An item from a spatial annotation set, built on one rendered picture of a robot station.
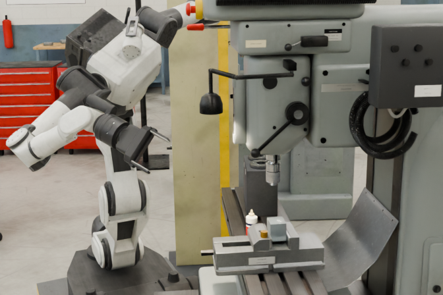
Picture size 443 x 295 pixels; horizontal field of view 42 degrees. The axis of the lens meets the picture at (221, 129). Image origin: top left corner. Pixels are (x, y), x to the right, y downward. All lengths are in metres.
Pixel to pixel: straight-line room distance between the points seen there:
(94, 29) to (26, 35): 8.94
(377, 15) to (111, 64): 0.91
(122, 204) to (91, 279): 0.49
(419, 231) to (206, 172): 2.03
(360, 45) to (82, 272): 1.66
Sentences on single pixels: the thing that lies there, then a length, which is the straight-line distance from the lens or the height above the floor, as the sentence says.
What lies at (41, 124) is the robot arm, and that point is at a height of 1.40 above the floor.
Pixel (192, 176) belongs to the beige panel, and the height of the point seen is 0.65.
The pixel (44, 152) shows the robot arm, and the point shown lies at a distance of 1.84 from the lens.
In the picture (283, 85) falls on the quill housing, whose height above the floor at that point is 1.54.
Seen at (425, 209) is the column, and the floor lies 1.16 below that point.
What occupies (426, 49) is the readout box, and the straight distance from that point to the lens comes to 1.54.
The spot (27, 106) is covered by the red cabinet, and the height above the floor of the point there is 0.57.
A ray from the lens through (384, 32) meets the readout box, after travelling 1.49.
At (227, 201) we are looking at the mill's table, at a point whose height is 0.95.
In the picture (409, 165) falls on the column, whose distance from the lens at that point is 1.82.
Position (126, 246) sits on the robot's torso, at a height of 0.74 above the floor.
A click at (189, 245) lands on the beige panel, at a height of 0.17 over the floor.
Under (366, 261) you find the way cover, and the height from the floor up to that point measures 0.96.
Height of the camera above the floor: 1.83
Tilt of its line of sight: 14 degrees down
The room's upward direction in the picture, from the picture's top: 1 degrees counter-clockwise
